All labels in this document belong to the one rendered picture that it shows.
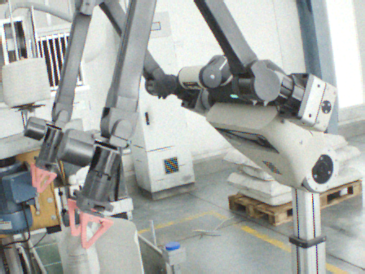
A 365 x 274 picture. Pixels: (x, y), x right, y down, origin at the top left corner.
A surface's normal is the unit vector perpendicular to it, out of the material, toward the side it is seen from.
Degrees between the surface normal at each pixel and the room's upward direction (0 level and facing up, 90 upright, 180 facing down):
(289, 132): 90
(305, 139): 90
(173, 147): 90
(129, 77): 86
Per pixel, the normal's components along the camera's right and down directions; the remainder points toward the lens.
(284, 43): 0.35, 0.14
